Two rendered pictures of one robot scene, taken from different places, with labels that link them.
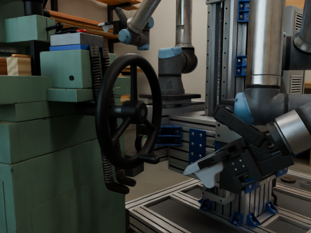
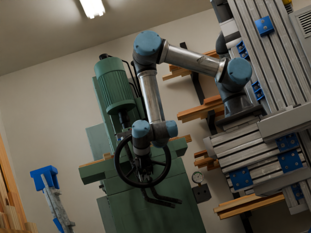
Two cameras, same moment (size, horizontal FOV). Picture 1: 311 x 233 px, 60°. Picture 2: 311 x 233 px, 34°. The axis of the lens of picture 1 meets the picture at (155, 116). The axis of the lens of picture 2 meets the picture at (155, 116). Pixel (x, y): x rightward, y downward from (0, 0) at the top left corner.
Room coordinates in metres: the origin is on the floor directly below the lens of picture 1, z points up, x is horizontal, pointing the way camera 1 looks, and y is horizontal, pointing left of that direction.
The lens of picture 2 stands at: (-0.65, -2.09, 0.31)
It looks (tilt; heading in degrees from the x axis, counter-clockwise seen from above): 15 degrees up; 55
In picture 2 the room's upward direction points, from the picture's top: 18 degrees counter-clockwise
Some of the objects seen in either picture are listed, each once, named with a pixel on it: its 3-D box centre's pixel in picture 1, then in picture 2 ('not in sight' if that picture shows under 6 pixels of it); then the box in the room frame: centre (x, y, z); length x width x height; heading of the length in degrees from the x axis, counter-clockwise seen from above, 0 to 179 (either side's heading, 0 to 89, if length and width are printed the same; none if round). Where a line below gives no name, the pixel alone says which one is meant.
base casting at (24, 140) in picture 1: (14, 120); (143, 185); (0.88, 0.47, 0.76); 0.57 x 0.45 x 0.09; 63
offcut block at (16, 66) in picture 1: (19, 66); (107, 156); (0.62, 0.31, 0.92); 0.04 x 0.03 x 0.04; 160
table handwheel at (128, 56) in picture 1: (109, 110); (142, 162); (0.71, 0.12, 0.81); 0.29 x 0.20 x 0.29; 153
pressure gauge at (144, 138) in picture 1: (141, 145); (198, 179); (0.96, 0.05, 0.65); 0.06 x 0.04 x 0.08; 153
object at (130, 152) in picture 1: (126, 161); (201, 193); (1.00, 0.11, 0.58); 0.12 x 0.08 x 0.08; 63
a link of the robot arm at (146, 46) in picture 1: (141, 39); not in sight; (1.60, 0.08, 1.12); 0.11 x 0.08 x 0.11; 145
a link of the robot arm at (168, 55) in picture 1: (170, 60); not in sight; (1.36, -0.07, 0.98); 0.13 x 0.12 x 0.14; 145
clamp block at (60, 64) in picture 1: (80, 70); (131, 148); (0.72, 0.20, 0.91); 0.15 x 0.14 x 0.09; 153
